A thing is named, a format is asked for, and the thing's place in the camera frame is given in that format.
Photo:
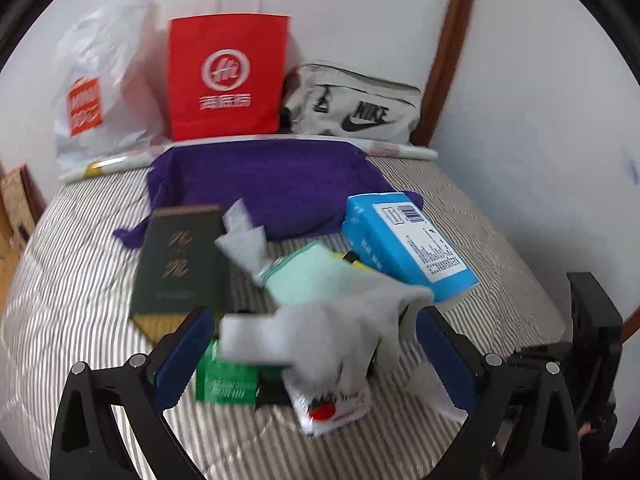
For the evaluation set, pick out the white cotton glove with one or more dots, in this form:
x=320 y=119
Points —
x=328 y=343

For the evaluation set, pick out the green snack packet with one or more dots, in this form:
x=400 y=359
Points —
x=225 y=383

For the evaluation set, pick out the red Haidilao paper bag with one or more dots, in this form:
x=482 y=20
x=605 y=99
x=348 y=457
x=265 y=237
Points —
x=225 y=73

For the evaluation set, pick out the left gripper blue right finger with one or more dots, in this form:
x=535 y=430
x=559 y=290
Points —
x=457 y=363

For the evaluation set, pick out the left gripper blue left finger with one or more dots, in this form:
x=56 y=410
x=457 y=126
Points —
x=175 y=358

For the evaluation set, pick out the white tomato print sachet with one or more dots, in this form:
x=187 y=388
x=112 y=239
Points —
x=323 y=410

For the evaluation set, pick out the brown wooden door frame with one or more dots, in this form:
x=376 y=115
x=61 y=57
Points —
x=450 y=45

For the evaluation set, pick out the purple towel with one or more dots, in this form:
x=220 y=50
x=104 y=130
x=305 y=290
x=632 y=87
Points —
x=293 y=188

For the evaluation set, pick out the dark green gold tin box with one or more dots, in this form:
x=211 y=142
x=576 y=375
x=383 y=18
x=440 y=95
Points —
x=180 y=268

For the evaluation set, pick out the blue tissue box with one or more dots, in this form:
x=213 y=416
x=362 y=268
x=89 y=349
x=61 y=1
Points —
x=391 y=234

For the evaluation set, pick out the green wet wipes pack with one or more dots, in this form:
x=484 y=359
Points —
x=314 y=272

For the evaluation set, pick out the rolled patterned paper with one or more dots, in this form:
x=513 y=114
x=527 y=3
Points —
x=138 y=159

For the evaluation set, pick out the white Miniso plastic bag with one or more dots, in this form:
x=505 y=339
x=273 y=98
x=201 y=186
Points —
x=104 y=105

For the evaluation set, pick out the yellow small bag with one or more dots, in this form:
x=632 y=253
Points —
x=352 y=257

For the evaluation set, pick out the grey Nike bag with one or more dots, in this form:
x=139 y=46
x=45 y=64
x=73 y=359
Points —
x=325 y=100

